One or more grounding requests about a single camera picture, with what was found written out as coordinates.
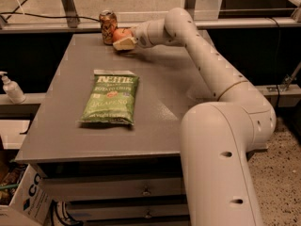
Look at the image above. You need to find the left metal window post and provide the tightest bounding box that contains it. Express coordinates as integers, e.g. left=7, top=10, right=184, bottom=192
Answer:
left=61, top=0, right=80, bottom=28

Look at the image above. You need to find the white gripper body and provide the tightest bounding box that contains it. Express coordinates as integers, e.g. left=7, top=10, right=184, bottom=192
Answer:
left=131, top=21, right=154, bottom=48

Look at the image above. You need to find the black cable at right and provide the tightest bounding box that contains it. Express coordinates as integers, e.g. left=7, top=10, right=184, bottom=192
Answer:
left=269, top=17, right=282, bottom=110

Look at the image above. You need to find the black cable on ledge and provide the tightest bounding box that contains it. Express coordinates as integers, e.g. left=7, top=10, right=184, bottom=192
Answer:
left=0, top=11, right=102, bottom=24

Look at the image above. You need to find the green jalapeno chips bag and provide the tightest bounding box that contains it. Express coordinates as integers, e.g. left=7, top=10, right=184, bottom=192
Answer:
left=81, top=70, right=139, bottom=125

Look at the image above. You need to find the white cardboard box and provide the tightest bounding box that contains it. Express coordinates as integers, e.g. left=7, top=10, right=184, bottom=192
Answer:
left=0, top=166, right=52, bottom=226

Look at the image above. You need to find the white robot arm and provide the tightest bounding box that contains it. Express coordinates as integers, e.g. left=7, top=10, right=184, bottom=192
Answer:
left=113, top=8, right=276, bottom=226

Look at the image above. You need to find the white pump bottle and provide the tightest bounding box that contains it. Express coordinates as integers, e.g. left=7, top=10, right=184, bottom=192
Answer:
left=0, top=72, right=26, bottom=104

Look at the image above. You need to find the orange soda can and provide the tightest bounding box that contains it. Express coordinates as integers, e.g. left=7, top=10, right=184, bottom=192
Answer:
left=99, top=10, right=118, bottom=45

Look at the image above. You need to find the grey drawer cabinet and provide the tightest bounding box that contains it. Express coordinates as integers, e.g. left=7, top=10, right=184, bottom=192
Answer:
left=18, top=34, right=213, bottom=226

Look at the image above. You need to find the red apple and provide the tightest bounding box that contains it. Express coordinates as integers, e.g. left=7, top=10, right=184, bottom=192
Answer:
left=112, top=28, right=133, bottom=42

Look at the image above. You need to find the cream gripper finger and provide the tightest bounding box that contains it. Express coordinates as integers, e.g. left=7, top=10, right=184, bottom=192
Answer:
left=113, top=37, right=136, bottom=51

